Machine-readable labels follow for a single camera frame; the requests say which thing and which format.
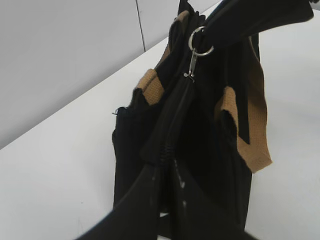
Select silver zipper pull with ring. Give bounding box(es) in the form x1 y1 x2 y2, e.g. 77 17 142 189
183 26 215 83

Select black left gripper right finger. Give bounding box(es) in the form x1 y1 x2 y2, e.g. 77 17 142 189
197 0 314 51

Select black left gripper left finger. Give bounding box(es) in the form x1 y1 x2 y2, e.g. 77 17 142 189
98 159 253 240

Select black tote bag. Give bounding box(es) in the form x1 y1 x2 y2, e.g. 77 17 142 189
112 0 271 240

